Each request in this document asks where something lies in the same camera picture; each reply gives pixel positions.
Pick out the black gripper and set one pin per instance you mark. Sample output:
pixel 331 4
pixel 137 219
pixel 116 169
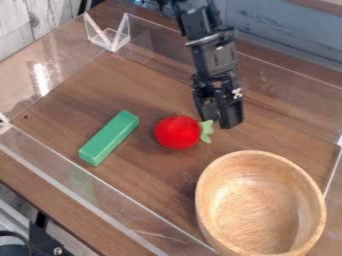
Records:
pixel 216 62

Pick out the wooden bowl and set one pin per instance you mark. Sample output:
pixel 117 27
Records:
pixel 260 206

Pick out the green rectangular block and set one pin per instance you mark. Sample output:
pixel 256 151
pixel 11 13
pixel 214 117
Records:
pixel 109 138

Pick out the clear acrylic corner bracket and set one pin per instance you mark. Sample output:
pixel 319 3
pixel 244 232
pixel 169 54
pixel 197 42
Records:
pixel 112 39

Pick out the clear acrylic enclosure wall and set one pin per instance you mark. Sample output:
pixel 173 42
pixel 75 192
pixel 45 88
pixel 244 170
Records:
pixel 130 206

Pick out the black clamp mount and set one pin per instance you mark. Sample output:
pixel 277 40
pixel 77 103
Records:
pixel 25 238

